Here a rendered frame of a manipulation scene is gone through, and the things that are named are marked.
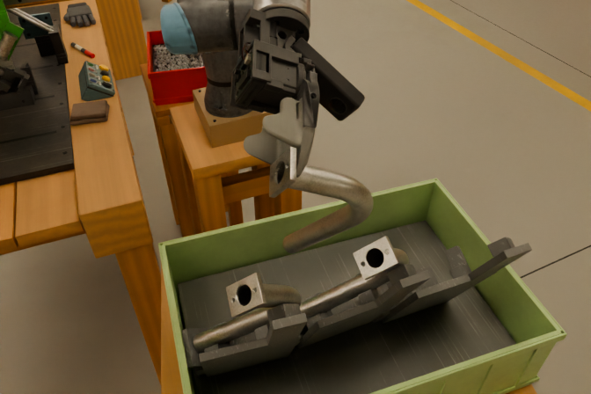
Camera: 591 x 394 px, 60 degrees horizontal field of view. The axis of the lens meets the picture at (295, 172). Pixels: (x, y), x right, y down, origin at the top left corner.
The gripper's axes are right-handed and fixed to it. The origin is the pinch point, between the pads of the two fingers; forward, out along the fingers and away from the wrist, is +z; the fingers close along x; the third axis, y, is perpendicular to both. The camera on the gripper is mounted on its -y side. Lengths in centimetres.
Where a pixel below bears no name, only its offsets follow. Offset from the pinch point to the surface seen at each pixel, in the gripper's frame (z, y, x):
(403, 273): 7.1, -21.9, -9.4
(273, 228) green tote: -9.3, -17.7, -44.7
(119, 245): -11, 8, -79
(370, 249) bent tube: 4.7, -15.8, -8.3
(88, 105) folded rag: -52, 20, -88
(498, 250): 2.9, -36.5, -5.0
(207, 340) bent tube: 14.6, -2.7, -36.1
